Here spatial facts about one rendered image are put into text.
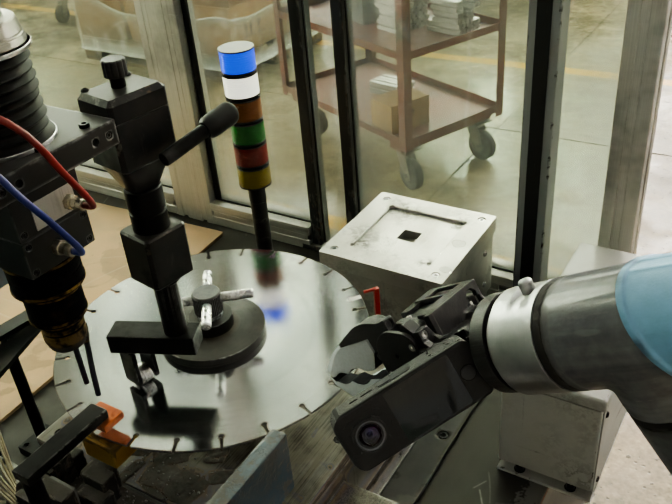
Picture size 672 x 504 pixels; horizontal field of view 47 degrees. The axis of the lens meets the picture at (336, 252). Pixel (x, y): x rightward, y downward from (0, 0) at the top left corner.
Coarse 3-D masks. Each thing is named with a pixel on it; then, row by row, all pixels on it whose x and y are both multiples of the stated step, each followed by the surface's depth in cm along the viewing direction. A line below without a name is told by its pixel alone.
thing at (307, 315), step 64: (192, 256) 96; (256, 256) 95; (128, 320) 85; (320, 320) 83; (64, 384) 77; (128, 384) 77; (192, 384) 76; (256, 384) 75; (320, 384) 74; (192, 448) 69
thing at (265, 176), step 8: (240, 168) 104; (264, 168) 104; (240, 176) 105; (248, 176) 104; (256, 176) 104; (264, 176) 105; (240, 184) 106; (248, 184) 105; (256, 184) 105; (264, 184) 105
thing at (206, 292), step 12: (204, 276) 83; (204, 288) 80; (216, 288) 80; (192, 300) 79; (204, 300) 78; (216, 300) 79; (228, 300) 80; (204, 312) 77; (216, 312) 80; (204, 324) 76
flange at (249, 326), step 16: (224, 304) 82; (240, 304) 85; (256, 304) 85; (192, 320) 80; (224, 320) 80; (240, 320) 82; (256, 320) 82; (208, 336) 80; (224, 336) 80; (240, 336) 80; (256, 336) 80; (208, 352) 78; (224, 352) 78; (240, 352) 78
